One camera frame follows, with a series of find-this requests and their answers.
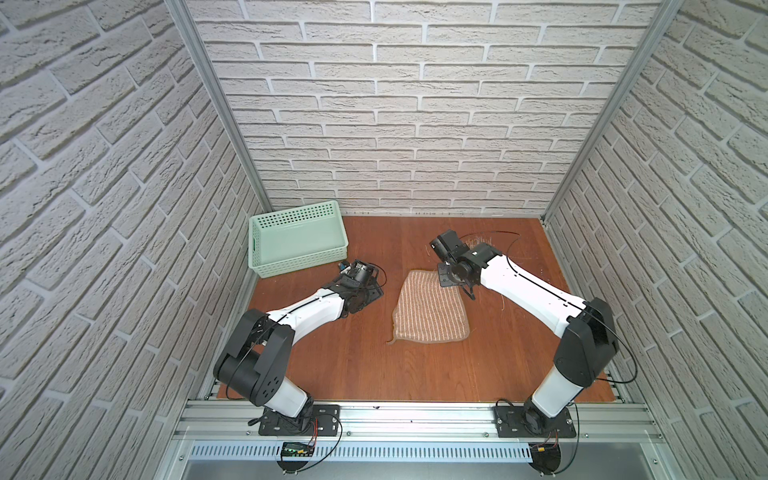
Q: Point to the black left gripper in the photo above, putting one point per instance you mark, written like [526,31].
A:
[365,294]

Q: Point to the pink white striped dishcloth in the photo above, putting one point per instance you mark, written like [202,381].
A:
[428,313]

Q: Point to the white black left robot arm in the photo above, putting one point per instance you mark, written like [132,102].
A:
[255,358]

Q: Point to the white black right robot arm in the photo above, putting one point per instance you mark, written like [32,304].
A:
[586,330]

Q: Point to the mint green perforated plastic basket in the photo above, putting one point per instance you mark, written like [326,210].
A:
[286,241]

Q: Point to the left green circuit board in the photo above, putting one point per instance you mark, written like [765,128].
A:
[297,450]

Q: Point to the right black round controller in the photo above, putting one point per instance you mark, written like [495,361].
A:
[545,457]

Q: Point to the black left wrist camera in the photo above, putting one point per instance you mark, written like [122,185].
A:
[357,273]

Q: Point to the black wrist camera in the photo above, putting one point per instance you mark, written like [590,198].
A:
[449,247]
[357,273]

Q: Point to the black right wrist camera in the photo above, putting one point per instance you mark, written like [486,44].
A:
[449,247]

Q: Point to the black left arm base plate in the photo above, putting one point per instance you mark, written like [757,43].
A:
[319,420]

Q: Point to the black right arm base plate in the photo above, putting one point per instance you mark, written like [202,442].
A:
[527,422]

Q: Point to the aluminium mounting rail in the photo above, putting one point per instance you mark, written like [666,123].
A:
[404,431]

